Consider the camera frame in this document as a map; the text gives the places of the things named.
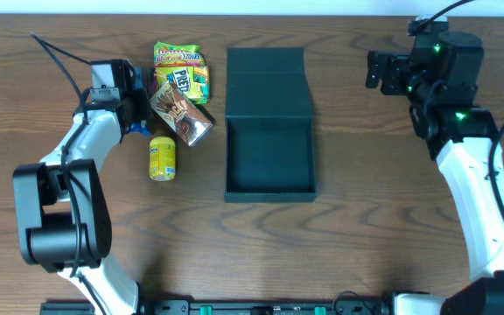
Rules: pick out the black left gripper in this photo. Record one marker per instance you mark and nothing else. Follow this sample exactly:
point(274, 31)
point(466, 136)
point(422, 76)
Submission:
point(137, 105)

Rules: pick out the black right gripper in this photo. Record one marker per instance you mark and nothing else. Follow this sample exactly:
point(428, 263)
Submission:
point(386, 73)

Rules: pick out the blue cookie package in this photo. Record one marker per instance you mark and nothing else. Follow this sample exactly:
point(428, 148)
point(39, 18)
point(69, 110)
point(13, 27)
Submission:
point(141, 101)

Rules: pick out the brown Pocky box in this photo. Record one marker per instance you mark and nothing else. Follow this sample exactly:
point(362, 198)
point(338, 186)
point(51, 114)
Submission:
point(186, 120)

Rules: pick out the dark green flip-lid box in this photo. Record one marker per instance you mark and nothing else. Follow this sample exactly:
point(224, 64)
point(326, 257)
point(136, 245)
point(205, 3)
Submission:
point(270, 120)

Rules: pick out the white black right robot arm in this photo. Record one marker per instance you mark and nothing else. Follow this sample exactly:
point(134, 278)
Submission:
point(439, 78)

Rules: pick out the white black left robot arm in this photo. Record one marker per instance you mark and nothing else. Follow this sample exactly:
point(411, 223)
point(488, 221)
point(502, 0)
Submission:
point(63, 220)

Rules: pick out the yellow candy canister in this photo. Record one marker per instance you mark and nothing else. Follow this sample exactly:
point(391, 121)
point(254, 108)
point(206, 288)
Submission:
point(162, 154)

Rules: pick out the green gummy worms bag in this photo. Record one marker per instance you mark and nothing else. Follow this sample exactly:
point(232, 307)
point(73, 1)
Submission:
point(167, 55)

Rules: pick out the yellow green Pretz box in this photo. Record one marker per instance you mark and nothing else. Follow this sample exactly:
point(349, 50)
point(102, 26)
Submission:
point(192, 81)

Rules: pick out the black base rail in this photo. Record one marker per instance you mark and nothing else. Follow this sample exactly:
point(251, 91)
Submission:
point(345, 303)

